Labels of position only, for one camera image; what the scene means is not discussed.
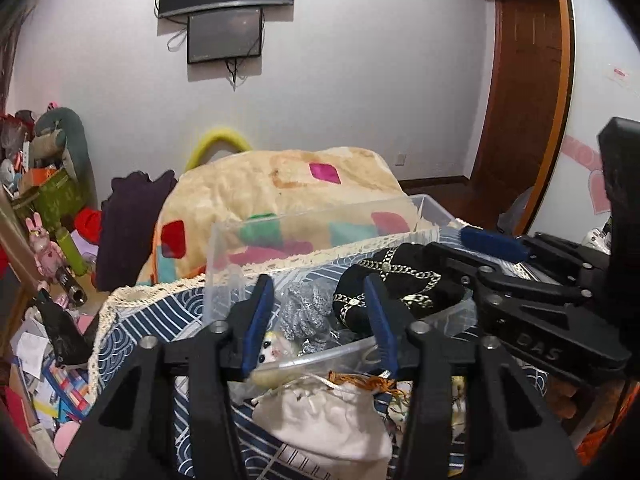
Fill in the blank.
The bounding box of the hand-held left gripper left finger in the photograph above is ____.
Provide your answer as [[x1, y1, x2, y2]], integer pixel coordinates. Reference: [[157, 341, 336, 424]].
[[60, 274, 275, 480]]

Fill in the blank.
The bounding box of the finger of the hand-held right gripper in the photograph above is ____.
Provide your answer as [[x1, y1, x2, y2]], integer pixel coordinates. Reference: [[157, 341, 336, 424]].
[[424, 241, 632, 382], [460, 226, 612, 291]]

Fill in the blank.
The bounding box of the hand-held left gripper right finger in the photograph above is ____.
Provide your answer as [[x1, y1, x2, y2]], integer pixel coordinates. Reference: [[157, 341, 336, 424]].
[[363, 273, 582, 480]]

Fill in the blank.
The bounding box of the clear plastic storage box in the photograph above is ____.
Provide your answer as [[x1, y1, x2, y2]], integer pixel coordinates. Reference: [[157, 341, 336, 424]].
[[204, 193, 477, 392]]

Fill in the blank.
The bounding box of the black cloth with gold chains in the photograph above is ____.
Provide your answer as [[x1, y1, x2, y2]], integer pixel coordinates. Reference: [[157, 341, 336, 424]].
[[332, 244, 467, 335]]

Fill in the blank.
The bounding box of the small white plush toy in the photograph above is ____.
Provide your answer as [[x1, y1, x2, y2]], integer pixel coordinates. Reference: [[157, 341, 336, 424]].
[[252, 332, 297, 367]]

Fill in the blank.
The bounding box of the silver glitter cloth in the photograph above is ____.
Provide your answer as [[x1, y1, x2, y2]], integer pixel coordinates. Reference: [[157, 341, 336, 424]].
[[276, 280, 342, 357]]

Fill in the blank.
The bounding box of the blue wave-pattern lace-trimmed cloth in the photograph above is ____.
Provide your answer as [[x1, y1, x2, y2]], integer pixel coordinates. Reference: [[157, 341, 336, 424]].
[[89, 227, 553, 480]]

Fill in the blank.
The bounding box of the cream blanket with coloured patches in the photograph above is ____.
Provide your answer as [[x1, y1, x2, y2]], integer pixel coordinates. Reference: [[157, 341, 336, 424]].
[[136, 146, 427, 287]]

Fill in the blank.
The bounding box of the brown wooden door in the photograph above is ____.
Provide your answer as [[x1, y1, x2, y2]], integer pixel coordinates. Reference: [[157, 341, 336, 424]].
[[469, 0, 575, 233]]

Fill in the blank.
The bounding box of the dark purple cloth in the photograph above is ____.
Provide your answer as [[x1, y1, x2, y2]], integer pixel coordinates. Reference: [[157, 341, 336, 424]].
[[95, 170, 179, 294]]

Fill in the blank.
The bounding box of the yellow-green curved tube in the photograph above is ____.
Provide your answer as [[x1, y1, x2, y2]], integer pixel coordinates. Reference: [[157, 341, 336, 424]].
[[185, 127, 254, 174]]

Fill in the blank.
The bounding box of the black cylinder torch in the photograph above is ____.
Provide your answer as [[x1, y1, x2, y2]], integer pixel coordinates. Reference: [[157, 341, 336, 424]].
[[54, 267, 89, 307]]

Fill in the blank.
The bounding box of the red cloth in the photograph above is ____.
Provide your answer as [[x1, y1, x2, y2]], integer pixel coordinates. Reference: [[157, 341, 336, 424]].
[[74, 207, 104, 247]]

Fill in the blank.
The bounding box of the green bottle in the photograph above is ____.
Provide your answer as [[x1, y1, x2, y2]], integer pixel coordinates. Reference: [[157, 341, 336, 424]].
[[55, 227, 89, 277]]

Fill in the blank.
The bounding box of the pile of papers and books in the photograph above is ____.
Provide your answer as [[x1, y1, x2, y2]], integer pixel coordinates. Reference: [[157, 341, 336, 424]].
[[0, 305, 102, 463]]

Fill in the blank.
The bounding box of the pink bunny toy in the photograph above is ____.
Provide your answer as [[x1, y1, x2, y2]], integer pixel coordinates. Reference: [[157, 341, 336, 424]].
[[25, 212, 67, 292]]

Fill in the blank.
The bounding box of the green cardboard box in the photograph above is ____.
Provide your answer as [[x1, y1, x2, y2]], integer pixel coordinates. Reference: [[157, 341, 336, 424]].
[[11, 166, 85, 232]]

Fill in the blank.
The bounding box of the grey plush toy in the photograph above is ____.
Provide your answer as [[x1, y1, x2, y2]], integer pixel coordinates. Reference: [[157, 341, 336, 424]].
[[31, 106, 95, 207]]

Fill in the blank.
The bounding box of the pink heart wall sticker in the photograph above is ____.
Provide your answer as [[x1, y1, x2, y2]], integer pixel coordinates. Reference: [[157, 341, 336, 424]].
[[564, 135, 612, 217]]

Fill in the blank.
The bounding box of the orange tassel cord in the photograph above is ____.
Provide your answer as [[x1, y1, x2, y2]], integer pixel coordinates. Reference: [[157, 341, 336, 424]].
[[327, 370, 402, 397]]

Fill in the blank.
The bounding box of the white drawstring pouch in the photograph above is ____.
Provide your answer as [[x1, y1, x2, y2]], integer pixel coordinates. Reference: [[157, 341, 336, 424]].
[[250, 374, 394, 464]]

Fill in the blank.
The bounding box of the small black wall screen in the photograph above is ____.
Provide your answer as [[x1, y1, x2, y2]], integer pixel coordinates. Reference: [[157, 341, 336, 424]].
[[187, 7, 265, 65]]

